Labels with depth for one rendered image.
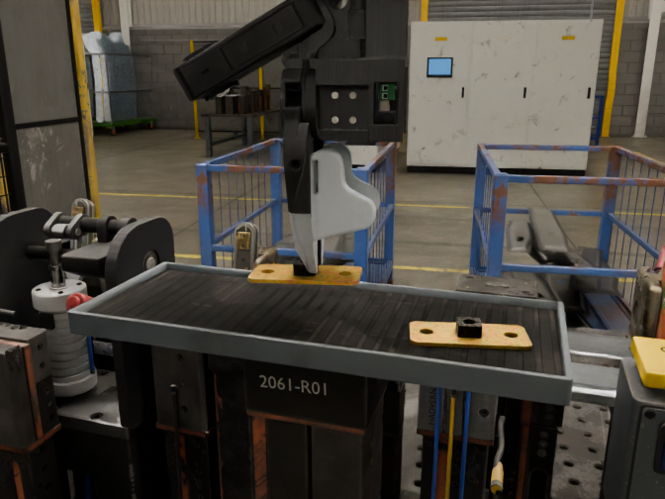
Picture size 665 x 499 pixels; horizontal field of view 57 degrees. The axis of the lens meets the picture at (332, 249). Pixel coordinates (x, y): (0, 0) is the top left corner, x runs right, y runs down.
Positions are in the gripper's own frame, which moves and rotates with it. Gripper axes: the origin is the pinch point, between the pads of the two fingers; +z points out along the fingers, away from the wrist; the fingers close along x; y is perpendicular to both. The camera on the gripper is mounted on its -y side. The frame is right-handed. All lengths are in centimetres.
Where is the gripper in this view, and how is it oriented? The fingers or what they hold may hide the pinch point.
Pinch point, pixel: (306, 250)
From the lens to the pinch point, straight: 46.4
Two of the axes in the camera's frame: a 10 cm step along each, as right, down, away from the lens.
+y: 9.9, 0.4, -1.4
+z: 0.0, 9.6, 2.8
